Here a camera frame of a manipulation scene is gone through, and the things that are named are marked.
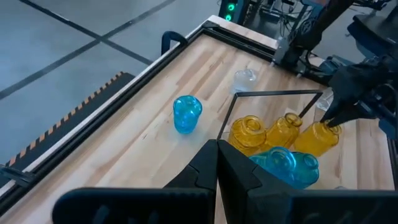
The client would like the wooden tray with black handles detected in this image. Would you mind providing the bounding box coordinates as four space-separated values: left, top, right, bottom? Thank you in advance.
216 89 395 191

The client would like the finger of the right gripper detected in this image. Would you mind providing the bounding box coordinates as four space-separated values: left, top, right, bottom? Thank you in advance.
320 93 349 123
326 107 376 128

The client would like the large ribbed amber glass jar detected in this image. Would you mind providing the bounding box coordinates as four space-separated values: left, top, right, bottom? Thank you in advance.
228 114 267 156

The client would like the wide teal glass vase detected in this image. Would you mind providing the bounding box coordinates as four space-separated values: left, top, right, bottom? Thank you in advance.
248 146 298 187

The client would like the cylindrical amber glass vase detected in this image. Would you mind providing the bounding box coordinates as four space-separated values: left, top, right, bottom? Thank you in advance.
294 120 342 158

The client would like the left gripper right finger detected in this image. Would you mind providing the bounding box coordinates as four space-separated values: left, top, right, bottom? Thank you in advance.
217 139 398 224

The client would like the narrow-neck amber glass vase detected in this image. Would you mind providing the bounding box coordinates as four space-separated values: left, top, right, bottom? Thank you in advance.
262 112 303 150

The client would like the small clear glass vase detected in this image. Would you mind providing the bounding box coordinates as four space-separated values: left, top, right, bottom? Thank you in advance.
231 68 259 94

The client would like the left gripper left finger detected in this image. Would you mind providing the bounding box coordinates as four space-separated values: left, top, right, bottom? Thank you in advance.
52 138 219 224

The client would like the rounded teal glass vase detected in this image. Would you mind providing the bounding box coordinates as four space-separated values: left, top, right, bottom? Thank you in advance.
172 95 203 135

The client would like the black device with green light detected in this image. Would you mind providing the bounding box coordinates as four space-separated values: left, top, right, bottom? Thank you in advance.
218 0 249 26

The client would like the black frame handle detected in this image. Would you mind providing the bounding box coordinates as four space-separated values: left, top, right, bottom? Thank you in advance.
160 30 189 57
0 164 37 189

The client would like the black hazard-striped floor mat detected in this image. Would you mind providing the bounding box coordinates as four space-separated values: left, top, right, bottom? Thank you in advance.
4 71 136 170

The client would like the small teal glass vase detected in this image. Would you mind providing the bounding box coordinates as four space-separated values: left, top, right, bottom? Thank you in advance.
290 152 320 190

